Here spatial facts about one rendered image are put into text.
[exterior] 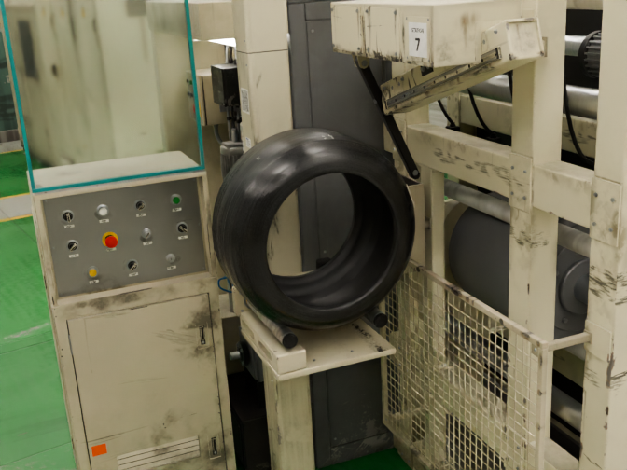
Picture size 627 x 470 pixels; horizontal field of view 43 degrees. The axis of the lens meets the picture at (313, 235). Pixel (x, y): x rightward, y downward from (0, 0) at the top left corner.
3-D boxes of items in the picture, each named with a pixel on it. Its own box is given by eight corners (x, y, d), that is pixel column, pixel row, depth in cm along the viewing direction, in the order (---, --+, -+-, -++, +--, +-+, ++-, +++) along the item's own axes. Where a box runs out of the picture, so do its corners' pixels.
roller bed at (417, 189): (360, 260, 282) (356, 177, 273) (397, 253, 287) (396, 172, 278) (385, 277, 265) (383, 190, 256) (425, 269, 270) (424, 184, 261)
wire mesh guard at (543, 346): (382, 422, 292) (376, 241, 271) (386, 421, 293) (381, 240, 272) (534, 584, 213) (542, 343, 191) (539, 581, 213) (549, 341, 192)
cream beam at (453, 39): (330, 52, 243) (327, 2, 238) (404, 46, 251) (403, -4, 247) (431, 69, 189) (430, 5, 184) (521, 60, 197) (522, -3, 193)
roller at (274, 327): (245, 307, 254) (244, 294, 253) (259, 304, 256) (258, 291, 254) (283, 351, 223) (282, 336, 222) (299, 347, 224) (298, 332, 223)
